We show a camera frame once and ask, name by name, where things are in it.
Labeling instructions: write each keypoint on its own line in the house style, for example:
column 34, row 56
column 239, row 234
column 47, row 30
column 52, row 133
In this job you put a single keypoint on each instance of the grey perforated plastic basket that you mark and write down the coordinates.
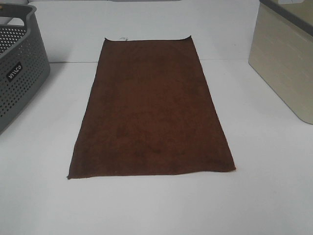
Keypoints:
column 24, row 64

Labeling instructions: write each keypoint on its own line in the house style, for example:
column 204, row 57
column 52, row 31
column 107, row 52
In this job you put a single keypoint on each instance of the brown towel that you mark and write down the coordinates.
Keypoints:
column 150, row 112

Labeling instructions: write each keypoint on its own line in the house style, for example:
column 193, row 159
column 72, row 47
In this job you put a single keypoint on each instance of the beige storage box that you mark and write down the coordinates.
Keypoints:
column 282, row 52

